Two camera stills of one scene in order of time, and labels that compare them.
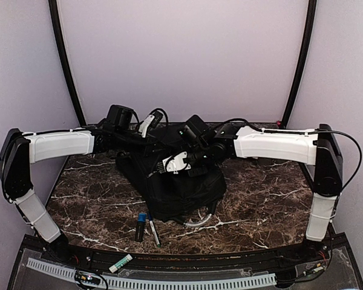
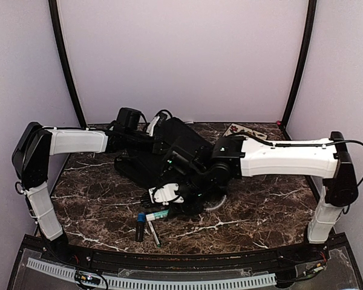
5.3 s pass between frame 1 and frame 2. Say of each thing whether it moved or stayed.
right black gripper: moved
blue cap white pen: stayed
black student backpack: moved
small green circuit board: stayed
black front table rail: stayed
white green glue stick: moved
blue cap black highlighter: stayed
